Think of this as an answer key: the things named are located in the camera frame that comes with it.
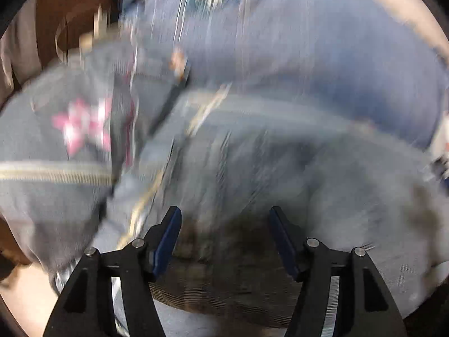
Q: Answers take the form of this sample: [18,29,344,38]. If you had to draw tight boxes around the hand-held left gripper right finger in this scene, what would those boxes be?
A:
[268,206,407,337]

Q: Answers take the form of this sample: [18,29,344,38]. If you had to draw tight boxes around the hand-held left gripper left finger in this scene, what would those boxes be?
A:
[42,206,183,337]

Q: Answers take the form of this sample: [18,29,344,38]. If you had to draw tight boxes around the grey denim pants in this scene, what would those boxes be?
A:
[151,126,446,327]

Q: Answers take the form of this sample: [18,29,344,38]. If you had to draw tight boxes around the grey star-print quilt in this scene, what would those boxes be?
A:
[91,84,432,253]

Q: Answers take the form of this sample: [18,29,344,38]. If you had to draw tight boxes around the grey star-print pillow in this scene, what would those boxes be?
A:
[0,42,192,288]

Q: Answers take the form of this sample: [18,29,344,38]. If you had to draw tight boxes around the blue plaid pillow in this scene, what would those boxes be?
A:
[119,0,443,148]

